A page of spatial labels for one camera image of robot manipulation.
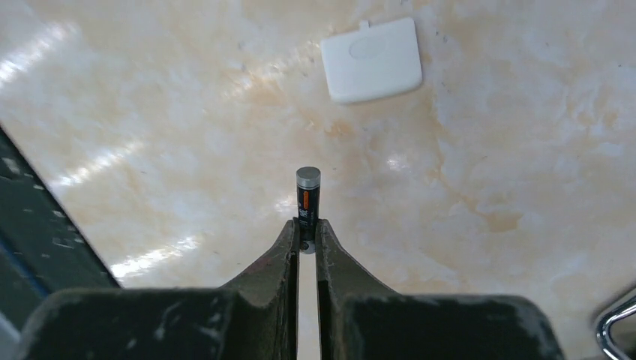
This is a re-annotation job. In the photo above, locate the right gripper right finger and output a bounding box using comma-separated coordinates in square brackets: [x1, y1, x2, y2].
[315, 220, 563, 359]

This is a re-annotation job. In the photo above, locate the white battery cover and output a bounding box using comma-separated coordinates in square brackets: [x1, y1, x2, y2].
[320, 17, 424, 104]

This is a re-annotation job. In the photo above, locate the black poker chip case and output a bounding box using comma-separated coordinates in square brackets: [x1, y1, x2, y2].
[593, 289, 635, 360]

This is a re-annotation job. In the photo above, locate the small black battery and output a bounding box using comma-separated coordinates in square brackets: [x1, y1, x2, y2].
[295, 166, 321, 254]

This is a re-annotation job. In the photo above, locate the black studded base plate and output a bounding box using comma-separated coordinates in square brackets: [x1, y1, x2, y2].
[1, 132, 119, 329]

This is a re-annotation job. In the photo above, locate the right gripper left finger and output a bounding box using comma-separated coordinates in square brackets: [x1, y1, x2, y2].
[15, 219, 300, 359]

